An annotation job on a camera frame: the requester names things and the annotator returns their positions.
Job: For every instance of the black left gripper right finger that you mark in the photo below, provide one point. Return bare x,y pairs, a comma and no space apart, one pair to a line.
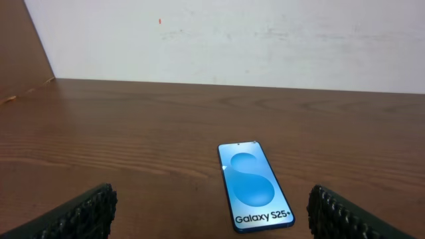
332,216

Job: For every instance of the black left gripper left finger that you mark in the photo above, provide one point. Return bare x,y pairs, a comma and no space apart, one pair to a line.
87,216

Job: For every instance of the blue Galaxy smartphone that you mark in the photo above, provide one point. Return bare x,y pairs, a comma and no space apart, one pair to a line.
255,197

